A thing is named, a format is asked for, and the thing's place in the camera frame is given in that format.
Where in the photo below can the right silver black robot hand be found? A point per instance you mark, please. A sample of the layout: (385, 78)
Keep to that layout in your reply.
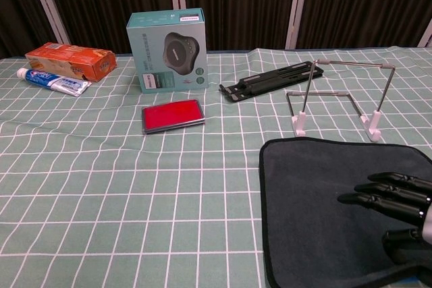
(398, 197)

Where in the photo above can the dark blue cloth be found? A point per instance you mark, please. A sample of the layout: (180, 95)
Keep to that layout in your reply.
(310, 217)

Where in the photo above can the black folding laptop stand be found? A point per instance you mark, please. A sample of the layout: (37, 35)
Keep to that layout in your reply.
(270, 80)

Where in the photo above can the red pad in grey case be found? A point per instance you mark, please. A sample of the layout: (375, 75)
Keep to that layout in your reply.
(172, 116)

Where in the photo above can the green white checked tablecloth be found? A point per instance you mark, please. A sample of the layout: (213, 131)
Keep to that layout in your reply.
(135, 200)

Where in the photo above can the teal speakerphone product box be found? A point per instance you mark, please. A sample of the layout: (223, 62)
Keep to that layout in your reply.
(155, 48)

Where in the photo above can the orange cardboard carton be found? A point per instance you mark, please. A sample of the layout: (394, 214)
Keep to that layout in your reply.
(67, 57)

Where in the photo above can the white blue toothpaste tube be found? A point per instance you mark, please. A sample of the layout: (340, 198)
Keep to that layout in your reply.
(50, 80)

